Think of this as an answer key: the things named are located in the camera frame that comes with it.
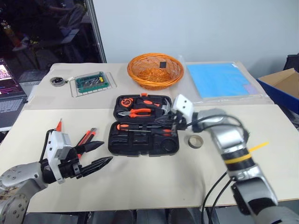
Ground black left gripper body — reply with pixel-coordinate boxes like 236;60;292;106
57;147;84;180

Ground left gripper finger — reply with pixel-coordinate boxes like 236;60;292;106
80;156;114;177
74;140;105;155

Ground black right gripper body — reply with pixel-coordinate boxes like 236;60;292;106
169;110;188;131

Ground black plastic tool case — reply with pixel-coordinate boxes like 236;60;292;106
107;93;181;158

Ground green bit set clear case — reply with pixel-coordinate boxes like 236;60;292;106
70;71;117;98

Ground orange black utility knife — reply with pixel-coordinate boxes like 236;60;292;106
76;127;98;160

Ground grey tape roll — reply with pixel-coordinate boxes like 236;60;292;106
187;135;204;149

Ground clear plastic sleeve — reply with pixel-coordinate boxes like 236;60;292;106
178;55;274;105

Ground orange black tape measure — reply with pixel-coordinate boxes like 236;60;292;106
119;98;135;109

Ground orange wicker basket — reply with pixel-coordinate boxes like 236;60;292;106
127;53;185;90

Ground blue sheet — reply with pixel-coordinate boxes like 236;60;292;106
186;62;256;99

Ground dark rounded shape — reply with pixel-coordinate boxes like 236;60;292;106
114;210;137;224

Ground round metal tin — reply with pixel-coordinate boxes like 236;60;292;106
49;76;66;87

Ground open laptop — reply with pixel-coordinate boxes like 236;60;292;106
0;58;28;132

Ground blue cardboard box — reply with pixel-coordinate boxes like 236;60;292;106
255;78;299;119

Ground brown cardboard box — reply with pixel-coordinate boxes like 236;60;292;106
258;67;299;94

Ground black fabric bag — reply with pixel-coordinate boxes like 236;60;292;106
283;54;299;71

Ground seated person in jeans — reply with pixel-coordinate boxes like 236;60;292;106
11;0;87;52

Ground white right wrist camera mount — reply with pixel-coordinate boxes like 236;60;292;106
171;94;194;123

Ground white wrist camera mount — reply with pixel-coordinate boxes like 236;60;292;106
45;129;71;185
171;94;194;123

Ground claw hammer orange black handle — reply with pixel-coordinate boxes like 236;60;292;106
136;98;173;116

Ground orange handled pliers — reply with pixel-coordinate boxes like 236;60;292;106
117;107;155;119

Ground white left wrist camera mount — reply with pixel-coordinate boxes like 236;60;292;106
45;129;71;185

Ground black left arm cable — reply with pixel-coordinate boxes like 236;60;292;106
38;129;52;164

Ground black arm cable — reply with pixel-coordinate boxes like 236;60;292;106
38;129;52;164
184;113;251;224

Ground orange black handled screwdriver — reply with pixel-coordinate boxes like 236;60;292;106
115;123;156;132

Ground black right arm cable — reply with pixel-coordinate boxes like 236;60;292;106
184;113;251;224

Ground yellow cable tie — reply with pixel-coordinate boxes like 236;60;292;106
223;141;270;164

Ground grey metal partition post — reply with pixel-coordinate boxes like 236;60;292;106
90;0;108;64

